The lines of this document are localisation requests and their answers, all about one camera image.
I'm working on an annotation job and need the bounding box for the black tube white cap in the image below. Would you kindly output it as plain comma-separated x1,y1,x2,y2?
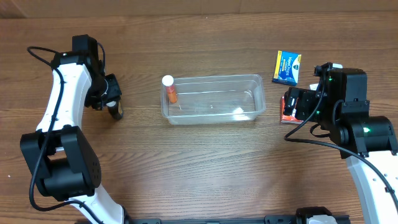
106,101,124,120

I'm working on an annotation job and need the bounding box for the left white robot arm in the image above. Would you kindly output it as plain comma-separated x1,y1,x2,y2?
20,35,132,223

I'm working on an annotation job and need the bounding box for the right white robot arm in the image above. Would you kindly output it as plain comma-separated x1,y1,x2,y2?
283,62,397,223

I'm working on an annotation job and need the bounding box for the orange tube white cap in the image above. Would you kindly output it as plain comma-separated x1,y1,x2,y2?
162,75,177,103

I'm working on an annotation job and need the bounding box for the red orange medicine box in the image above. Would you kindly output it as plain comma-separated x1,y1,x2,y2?
280,96,303,124

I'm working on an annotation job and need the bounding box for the white medicine box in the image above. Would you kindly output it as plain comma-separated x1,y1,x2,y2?
310,83,318,91

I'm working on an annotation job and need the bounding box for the clear plastic container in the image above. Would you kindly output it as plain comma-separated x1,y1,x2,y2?
160,74,266,125

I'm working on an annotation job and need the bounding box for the blue yellow VapoDrops box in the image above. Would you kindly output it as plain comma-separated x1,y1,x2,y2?
272,50,302,86

